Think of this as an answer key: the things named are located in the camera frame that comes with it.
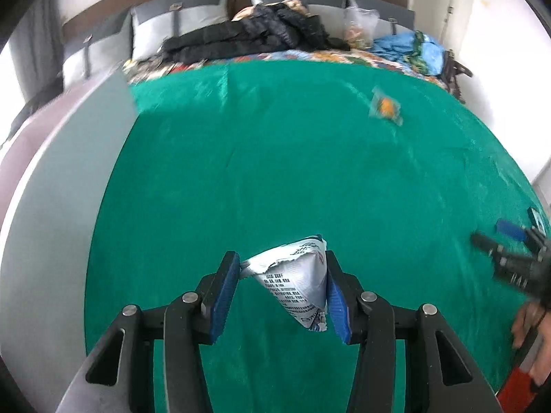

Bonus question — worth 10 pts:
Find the silver triangular snack packet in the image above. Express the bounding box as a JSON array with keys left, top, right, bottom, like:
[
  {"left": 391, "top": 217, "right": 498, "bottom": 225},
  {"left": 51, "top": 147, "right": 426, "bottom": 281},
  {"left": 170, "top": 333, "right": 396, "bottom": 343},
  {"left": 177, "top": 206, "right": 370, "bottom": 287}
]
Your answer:
[{"left": 240, "top": 235, "right": 328, "bottom": 332}]

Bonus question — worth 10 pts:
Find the small orange snack packet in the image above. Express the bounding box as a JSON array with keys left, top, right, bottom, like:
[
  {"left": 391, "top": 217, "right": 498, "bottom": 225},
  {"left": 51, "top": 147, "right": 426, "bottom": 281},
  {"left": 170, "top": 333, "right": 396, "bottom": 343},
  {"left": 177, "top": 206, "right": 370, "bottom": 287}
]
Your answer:
[{"left": 369, "top": 88, "right": 403, "bottom": 126}]

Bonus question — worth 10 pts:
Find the person's right hand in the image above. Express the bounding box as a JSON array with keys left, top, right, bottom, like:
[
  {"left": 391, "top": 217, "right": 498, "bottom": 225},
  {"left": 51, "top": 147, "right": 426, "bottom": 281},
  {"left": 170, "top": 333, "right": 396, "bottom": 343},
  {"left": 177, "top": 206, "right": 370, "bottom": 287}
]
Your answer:
[{"left": 511, "top": 301, "right": 551, "bottom": 387}]

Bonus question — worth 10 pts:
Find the green patterned tablecloth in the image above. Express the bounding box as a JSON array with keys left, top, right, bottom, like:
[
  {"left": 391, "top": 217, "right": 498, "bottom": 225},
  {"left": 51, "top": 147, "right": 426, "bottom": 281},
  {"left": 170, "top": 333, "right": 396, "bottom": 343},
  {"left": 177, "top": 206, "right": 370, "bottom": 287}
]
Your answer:
[{"left": 84, "top": 61, "right": 539, "bottom": 388}]

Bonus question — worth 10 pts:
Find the dark folding chair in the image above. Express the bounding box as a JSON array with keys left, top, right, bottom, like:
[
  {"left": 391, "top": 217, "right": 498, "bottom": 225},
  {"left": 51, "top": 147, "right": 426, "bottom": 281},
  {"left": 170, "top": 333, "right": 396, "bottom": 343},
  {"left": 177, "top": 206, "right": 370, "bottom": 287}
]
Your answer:
[{"left": 440, "top": 50, "right": 472, "bottom": 105}]

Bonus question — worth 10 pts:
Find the blue cloth pile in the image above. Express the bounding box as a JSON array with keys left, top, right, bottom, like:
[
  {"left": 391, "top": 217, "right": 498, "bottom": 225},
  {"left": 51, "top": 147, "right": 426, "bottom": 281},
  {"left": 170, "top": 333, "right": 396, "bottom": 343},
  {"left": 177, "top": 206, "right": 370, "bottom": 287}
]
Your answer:
[{"left": 370, "top": 31, "right": 446, "bottom": 76}]

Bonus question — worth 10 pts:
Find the white board panel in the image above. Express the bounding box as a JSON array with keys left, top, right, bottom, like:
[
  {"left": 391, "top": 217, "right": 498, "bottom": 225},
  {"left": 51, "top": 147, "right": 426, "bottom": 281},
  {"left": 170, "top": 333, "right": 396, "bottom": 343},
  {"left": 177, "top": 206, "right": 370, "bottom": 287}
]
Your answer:
[{"left": 1, "top": 70, "right": 137, "bottom": 412}]

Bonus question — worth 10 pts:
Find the clear plastic snack bag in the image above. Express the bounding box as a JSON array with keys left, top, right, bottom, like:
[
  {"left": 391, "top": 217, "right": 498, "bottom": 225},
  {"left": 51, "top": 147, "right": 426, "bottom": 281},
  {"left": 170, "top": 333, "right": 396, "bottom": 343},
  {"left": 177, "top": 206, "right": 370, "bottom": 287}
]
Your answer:
[{"left": 345, "top": 7, "right": 379, "bottom": 50}]

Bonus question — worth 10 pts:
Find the black puffer jacket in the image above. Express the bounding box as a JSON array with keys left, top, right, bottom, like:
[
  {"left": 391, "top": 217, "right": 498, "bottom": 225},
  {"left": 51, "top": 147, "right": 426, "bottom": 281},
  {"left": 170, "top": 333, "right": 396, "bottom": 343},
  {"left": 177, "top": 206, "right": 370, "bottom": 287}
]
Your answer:
[{"left": 160, "top": 3, "right": 350, "bottom": 64}]

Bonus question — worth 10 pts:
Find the grey white left cushion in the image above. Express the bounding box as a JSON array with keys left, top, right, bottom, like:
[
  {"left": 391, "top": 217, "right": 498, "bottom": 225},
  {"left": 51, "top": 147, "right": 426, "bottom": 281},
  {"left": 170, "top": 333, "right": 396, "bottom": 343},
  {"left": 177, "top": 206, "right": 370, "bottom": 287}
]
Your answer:
[{"left": 63, "top": 9, "right": 134, "bottom": 89}]

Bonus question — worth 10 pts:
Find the grey curtain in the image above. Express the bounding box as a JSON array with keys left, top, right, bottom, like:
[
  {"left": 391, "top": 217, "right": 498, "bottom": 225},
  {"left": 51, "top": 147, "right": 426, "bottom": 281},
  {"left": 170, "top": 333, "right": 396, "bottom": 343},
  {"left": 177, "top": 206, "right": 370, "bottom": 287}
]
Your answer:
[{"left": 8, "top": 0, "right": 63, "bottom": 103}]

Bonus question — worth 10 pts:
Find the grey white middle cushion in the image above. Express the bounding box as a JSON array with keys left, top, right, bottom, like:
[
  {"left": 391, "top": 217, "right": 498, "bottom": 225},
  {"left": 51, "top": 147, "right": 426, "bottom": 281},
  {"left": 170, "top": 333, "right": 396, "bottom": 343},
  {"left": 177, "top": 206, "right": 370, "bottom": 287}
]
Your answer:
[{"left": 132, "top": 0, "right": 229, "bottom": 61}]

